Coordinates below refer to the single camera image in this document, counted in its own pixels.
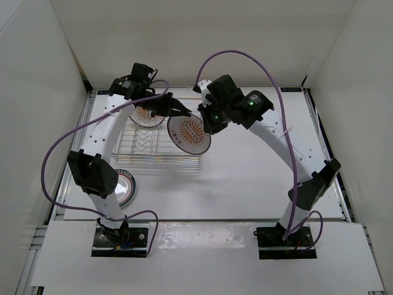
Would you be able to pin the chrome wire dish rack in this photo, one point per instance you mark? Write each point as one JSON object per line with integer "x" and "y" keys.
{"x": 151, "y": 144}

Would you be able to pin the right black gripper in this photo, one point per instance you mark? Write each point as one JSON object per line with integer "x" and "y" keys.
{"x": 209, "y": 126}

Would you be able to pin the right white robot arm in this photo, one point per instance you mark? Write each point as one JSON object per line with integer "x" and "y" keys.
{"x": 222, "y": 102}

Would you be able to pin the green rimmed white plate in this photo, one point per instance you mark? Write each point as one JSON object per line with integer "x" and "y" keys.
{"x": 126, "y": 188}

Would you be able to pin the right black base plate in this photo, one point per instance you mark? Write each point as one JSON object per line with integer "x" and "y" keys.
{"x": 271, "y": 246}

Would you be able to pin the orange sunburst plate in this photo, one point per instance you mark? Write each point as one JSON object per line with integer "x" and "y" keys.
{"x": 187, "y": 133}
{"x": 144, "y": 118}

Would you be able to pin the small dark wall label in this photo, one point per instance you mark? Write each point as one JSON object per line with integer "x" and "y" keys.
{"x": 291, "y": 89}

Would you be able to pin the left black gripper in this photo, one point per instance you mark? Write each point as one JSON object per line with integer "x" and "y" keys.
{"x": 169, "y": 103}

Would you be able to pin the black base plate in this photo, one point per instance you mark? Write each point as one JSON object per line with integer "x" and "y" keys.
{"x": 132, "y": 244}
{"x": 271, "y": 246}

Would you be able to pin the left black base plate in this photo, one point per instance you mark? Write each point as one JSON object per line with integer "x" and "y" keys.
{"x": 132, "y": 244}

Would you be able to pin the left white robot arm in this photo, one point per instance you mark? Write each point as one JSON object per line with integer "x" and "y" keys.
{"x": 90, "y": 166}

